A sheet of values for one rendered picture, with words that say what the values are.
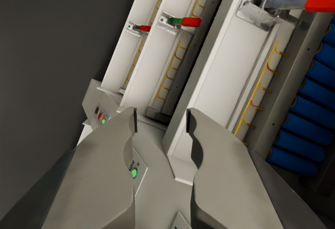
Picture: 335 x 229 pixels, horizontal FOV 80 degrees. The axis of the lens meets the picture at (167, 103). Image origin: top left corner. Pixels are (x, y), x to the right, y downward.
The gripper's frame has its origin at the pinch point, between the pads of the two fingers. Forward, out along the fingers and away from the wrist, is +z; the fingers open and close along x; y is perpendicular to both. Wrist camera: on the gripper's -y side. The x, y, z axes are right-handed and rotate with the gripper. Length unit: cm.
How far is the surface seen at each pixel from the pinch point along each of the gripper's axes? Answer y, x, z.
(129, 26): 2.1, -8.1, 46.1
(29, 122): 31, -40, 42
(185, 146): 8.2, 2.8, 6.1
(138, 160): 12.6, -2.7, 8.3
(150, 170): 11.8, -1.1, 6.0
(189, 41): 1.7, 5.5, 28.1
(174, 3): -4.5, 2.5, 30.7
